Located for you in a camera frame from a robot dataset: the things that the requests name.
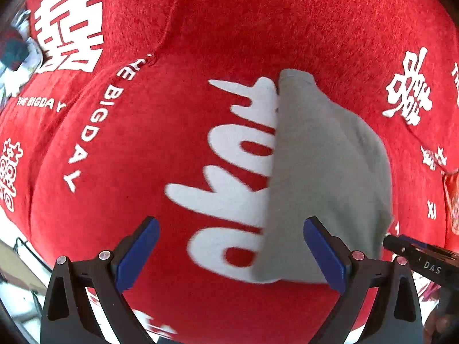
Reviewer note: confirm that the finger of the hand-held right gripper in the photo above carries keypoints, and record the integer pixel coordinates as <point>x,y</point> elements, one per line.
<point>401,245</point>

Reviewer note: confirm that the white patterned cloth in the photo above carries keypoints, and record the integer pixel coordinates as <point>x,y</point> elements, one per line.
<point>425,288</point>

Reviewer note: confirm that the orange packet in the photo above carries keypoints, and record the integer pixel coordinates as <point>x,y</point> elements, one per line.
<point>452,204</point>

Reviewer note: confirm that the grey small garment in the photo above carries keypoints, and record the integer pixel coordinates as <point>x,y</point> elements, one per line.
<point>322,172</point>

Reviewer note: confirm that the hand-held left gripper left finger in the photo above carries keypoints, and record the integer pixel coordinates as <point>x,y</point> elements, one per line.
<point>138,249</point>

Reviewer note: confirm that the teal and red soft item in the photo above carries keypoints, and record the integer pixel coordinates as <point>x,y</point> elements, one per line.
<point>16,52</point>

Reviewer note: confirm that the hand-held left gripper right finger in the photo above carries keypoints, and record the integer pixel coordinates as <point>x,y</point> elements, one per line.
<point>324,249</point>

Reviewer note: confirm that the person's right hand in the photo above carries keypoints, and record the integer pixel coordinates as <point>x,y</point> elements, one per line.
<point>439,328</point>

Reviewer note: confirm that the red printed blanket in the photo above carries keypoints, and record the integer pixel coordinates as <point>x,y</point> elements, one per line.
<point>161,150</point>

